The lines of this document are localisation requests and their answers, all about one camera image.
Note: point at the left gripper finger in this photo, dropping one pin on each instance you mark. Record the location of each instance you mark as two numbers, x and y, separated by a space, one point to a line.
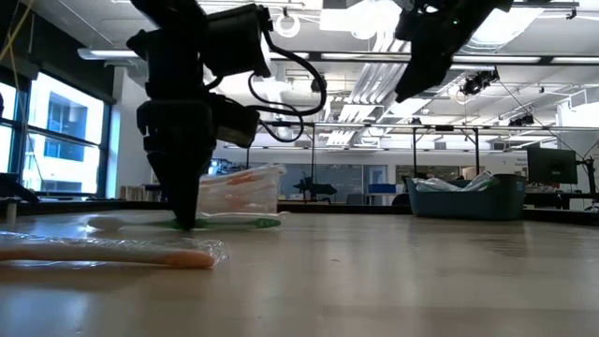
182 187

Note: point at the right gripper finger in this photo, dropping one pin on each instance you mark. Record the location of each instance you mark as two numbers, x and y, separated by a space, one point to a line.
421 77

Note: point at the black background robot arm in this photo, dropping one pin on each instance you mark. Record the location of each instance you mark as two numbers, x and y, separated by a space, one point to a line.
318 188

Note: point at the wooden blocks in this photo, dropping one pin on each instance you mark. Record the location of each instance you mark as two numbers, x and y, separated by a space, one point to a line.
133 193

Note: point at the clear plastic container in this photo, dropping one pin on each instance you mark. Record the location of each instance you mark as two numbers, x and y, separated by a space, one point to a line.
243 192

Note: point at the ceiling light strip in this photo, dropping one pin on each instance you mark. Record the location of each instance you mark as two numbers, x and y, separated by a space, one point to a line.
498 59
107 54

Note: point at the large glass window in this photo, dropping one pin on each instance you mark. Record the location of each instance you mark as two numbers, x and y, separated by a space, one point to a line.
65 154

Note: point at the blue box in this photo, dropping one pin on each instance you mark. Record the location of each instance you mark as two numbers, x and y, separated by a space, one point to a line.
381 188

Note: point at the teal plastic bin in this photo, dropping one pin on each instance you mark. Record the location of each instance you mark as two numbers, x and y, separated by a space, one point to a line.
468 203

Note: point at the black monitor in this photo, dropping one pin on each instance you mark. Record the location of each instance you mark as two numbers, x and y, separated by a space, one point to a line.
552 165

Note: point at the black ceiling camera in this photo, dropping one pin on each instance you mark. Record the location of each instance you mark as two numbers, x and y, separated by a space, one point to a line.
477 83
317 85
521 120

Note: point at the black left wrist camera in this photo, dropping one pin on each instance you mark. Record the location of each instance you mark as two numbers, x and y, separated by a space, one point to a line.
236 122

